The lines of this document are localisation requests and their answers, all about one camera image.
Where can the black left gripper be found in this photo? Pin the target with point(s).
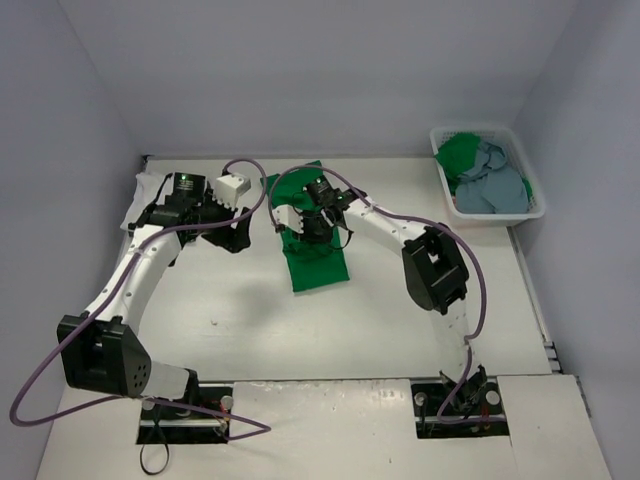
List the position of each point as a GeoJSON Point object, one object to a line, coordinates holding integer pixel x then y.
{"type": "Point", "coordinates": [220, 226]}

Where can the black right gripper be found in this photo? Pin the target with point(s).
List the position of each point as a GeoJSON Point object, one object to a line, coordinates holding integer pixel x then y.
{"type": "Point", "coordinates": [316, 223]}

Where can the green t-shirt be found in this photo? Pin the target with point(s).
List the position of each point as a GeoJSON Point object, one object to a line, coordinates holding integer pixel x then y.
{"type": "Point", "coordinates": [310, 266]}

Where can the white t-shirt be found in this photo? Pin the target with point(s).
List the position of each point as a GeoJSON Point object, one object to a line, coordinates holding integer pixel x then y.
{"type": "Point", "coordinates": [149, 187]}

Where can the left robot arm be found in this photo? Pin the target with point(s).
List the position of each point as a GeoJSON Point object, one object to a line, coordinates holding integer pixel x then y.
{"type": "Point", "coordinates": [102, 352]}

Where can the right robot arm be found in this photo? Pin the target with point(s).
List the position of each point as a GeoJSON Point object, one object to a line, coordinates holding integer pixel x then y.
{"type": "Point", "coordinates": [434, 271]}

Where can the light blue t-shirt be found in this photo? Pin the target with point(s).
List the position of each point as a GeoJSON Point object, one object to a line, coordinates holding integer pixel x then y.
{"type": "Point", "coordinates": [491, 185]}

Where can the white plastic laundry basket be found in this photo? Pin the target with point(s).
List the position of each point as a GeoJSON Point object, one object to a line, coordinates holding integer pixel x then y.
{"type": "Point", "coordinates": [518, 159]}

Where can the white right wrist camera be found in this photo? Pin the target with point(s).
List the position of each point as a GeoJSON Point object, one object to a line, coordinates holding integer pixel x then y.
{"type": "Point", "coordinates": [287, 217]}

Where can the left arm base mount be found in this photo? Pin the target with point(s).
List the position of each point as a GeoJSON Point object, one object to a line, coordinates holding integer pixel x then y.
{"type": "Point", "coordinates": [159, 425]}

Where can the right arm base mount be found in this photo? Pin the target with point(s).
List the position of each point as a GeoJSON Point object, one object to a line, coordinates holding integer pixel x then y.
{"type": "Point", "coordinates": [477, 411]}

